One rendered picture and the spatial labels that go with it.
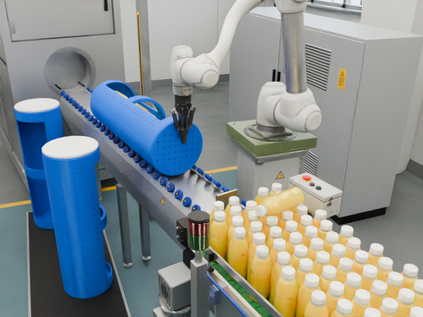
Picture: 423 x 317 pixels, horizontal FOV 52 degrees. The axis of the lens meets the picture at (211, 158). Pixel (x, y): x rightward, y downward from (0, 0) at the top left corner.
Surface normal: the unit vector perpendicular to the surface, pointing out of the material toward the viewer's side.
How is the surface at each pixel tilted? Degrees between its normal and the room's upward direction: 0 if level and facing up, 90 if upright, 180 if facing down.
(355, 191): 90
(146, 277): 0
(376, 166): 90
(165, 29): 90
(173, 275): 0
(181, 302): 90
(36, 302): 0
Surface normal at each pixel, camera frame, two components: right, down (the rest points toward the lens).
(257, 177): -0.40, 0.38
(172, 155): 0.54, 0.36
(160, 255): 0.01, -0.91
